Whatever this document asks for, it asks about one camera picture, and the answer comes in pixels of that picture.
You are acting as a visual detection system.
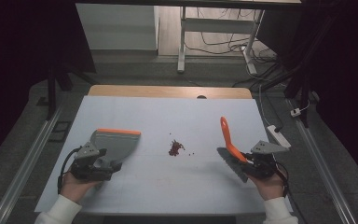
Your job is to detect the wooden table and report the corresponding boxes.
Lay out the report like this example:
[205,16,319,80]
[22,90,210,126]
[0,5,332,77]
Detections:
[88,84,254,100]

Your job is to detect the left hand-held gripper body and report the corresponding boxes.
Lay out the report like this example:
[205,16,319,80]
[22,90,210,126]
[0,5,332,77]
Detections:
[70,141,114,182]

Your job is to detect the white table cover sheet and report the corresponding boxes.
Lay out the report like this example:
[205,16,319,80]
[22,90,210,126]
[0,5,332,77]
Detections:
[34,94,295,216]

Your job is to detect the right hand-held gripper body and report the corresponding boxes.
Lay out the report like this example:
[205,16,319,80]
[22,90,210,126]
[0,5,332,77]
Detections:
[246,140,290,179]

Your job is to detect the black floor plate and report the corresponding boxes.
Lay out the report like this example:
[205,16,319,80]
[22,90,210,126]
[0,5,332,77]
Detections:
[48,119,73,144]

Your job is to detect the white cabinet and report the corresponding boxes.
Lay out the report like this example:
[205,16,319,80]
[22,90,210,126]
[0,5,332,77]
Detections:
[76,3,160,51]

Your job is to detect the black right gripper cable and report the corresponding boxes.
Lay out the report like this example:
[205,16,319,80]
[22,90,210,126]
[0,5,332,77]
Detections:
[273,161,291,199]

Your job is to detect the aluminium floor rail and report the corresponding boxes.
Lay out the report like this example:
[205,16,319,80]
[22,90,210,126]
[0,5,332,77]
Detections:
[286,98,358,224]
[0,105,65,224]

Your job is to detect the person's right hand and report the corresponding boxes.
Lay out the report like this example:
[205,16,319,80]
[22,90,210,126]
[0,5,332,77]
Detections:
[247,169,289,202]

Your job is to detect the white power strip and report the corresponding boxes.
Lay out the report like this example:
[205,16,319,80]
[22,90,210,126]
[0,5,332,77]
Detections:
[267,124,293,149]

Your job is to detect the person's left hand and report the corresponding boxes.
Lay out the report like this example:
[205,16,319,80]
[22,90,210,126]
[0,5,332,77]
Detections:
[60,171,103,203]

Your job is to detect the pile of red beans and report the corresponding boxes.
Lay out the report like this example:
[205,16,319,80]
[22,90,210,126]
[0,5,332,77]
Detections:
[167,133,196,157]

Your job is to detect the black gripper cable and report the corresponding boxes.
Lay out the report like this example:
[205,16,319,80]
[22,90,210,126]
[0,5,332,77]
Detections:
[57,147,82,194]
[273,161,291,199]

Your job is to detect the white desk frame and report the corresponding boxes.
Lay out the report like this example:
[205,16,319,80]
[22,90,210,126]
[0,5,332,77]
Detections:
[176,6,266,76]

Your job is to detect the black floor cables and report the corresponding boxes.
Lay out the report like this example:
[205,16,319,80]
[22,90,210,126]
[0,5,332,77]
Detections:
[184,7,279,64]

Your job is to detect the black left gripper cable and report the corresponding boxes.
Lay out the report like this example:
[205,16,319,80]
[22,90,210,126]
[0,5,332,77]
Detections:
[57,147,82,194]

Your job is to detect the black metal stand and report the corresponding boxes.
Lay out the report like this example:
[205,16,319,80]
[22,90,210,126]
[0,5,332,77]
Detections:
[36,60,91,121]
[251,12,343,129]

